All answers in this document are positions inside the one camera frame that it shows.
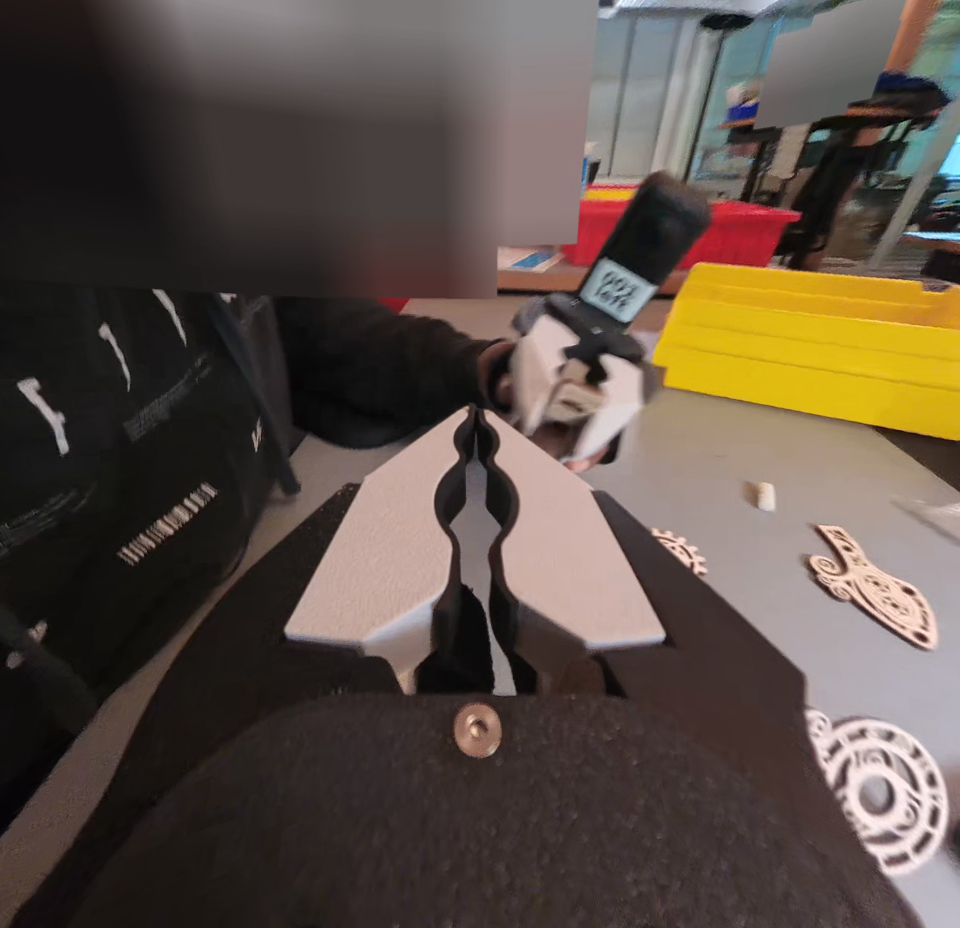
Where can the person's left forearm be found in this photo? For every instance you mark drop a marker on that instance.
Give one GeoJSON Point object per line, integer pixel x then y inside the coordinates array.
{"type": "Point", "coordinates": [375, 373]}

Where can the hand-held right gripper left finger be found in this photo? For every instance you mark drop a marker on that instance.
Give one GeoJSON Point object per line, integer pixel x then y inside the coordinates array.
{"type": "Point", "coordinates": [382, 560]}

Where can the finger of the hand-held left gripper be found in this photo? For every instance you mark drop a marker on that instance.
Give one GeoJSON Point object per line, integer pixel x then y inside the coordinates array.
{"type": "Point", "coordinates": [544, 365]}
{"type": "Point", "coordinates": [619, 399]}

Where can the black standing rack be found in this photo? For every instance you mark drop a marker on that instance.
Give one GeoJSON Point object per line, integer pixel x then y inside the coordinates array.
{"type": "Point", "coordinates": [847, 147]}

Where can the grey desk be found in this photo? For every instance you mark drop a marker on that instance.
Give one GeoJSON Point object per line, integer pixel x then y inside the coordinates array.
{"type": "Point", "coordinates": [712, 478]}

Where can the ornate heart-shaped wooden piece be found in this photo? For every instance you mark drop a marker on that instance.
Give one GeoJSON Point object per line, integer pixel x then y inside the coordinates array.
{"type": "Point", "coordinates": [881, 590]}

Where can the small white cylinder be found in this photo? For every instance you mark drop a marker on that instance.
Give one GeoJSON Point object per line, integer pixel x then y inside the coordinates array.
{"type": "Point", "coordinates": [759, 495]}

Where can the round wooden wheel piece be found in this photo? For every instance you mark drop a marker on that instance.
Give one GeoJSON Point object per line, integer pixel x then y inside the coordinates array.
{"type": "Point", "coordinates": [885, 793]}

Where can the red plastic bin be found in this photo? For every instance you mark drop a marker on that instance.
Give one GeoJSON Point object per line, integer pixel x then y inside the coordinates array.
{"type": "Point", "coordinates": [742, 230]}

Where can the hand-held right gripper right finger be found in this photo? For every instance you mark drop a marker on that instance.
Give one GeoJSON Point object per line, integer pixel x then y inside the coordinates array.
{"type": "Point", "coordinates": [570, 560]}

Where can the small wooden puzzle piece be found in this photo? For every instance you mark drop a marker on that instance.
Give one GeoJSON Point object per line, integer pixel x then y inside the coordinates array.
{"type": "Point", "coordinates": [576, 401]}

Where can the person's left hand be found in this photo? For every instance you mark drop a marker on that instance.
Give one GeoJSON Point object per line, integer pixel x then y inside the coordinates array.
{"type": "Point", "coordinates": [499, 376]}

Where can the yellow plastic bin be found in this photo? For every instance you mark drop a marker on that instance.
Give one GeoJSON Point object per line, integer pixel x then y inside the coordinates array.
{"type": "Point", "coordinates": [810, 350]}

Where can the wooden gear piece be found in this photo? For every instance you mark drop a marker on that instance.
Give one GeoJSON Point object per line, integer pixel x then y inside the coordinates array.
{"type": "Point", "coordinates": [684, 554]}

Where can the clear plastic bag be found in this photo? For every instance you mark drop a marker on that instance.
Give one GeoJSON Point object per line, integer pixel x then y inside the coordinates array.
{"type": "Point", "coordinates": [934, 515]}

